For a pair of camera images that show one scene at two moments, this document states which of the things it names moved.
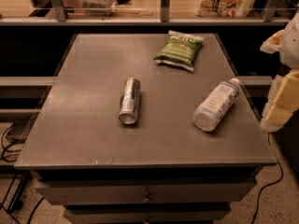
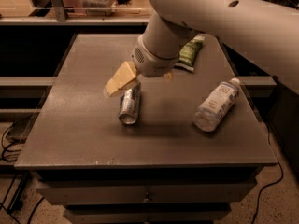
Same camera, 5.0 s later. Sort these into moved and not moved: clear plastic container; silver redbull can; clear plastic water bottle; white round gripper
Moved: white round gripper
Not moved: clear plastic container; silver redbull can; clear plastic water bottle
